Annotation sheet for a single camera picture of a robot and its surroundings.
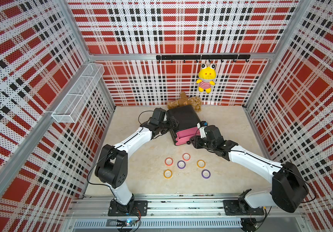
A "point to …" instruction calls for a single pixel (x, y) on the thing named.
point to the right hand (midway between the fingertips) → (193, 139)
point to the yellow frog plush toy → (206, 75)
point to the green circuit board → (124, 223)
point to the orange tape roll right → (199, 166)
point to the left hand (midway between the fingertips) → (178, 124)
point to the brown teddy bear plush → (183, 100)
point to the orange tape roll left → (167, 173)
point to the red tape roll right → (186, 160)
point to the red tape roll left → (168, 161)
